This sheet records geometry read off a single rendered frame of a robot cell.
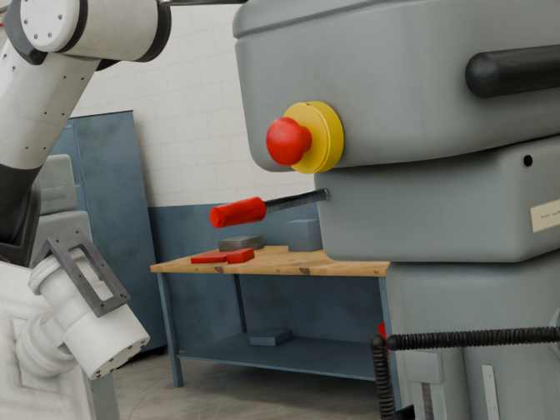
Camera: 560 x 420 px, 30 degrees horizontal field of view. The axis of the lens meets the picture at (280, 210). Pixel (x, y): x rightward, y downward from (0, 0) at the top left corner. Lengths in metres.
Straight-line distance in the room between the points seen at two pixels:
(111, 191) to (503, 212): 7.50
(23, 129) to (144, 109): 7.51
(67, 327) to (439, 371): 0.34
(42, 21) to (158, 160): 7.53
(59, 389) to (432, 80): 0.46
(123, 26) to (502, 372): 0.47
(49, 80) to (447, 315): 0.44
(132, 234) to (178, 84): 1.26
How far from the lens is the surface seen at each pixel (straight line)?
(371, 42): 0.84
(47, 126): 1.08
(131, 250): 8.41
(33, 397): 1.01
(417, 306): 1.02
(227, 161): 7.84
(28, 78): 1.05
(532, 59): 0.84
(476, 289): 0.97
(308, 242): 6.85
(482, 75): 0.81
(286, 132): 0.84
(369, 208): 0.99
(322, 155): 0.86
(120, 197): 8.37
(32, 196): 1.16
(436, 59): 0.83
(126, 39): 1.01
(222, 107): 7.82
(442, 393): 0.98
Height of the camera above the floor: 1.78
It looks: 5 degrees down
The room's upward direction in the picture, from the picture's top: 8 degrees counter-clockwise
